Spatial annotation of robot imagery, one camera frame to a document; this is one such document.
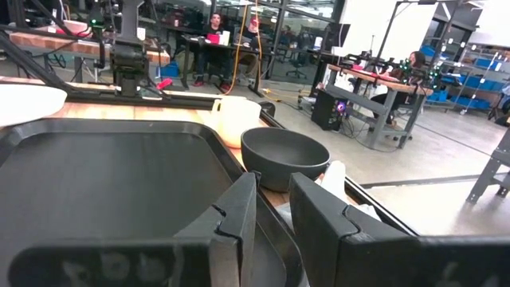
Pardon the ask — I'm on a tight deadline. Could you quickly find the hanging yellow cable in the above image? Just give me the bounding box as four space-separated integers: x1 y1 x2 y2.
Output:
225 0 264 96

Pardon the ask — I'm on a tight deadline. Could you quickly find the black plastic serving tray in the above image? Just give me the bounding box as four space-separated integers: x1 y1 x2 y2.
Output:
0 118 308 287

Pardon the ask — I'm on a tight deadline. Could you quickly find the grey metal stand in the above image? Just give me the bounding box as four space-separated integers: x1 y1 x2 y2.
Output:
465 127 510 204

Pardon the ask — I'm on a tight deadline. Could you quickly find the black computer tower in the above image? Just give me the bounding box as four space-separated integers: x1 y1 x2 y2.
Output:
310 89 348 132

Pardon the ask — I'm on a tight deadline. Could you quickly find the wooden workbench with grey legs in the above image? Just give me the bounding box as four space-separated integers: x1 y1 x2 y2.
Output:
324 62 435 149

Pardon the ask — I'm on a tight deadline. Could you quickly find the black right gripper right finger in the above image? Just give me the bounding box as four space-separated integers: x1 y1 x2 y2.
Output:
289 172 510 287

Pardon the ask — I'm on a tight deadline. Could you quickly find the wooden table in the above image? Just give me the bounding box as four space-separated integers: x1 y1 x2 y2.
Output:
7 30 172 83

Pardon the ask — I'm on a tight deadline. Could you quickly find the blue box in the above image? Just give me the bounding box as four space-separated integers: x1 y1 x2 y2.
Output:
159 61 180 79

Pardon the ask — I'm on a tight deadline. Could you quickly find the orange mug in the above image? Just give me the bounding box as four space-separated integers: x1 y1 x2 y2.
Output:
210 95 263 149

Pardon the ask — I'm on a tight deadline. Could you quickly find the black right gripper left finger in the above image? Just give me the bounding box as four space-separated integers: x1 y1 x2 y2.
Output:
6 171 258 287

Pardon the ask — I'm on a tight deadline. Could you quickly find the person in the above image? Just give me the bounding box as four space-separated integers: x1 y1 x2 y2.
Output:
194 12 234 91
370 50 427 128
234 15 266 79

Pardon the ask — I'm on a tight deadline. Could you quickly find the black office desk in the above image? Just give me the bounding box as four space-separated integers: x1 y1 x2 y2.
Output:
181 33 276 98

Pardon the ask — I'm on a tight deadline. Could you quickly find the blue storage bin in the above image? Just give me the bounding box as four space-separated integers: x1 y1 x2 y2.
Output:
473 75 507 91
452 95 491 111

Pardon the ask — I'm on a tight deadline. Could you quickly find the grey cloth napkin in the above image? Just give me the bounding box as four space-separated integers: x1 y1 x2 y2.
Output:
314 159 383 222

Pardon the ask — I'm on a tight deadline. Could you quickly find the black bowl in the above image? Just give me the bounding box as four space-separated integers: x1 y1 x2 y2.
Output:
240 126 332 193

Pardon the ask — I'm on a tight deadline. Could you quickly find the black office chair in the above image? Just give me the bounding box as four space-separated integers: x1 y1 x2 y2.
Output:
285 51 308 80

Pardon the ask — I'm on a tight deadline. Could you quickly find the white round plate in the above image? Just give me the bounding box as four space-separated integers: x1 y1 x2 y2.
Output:
0 83 68 128

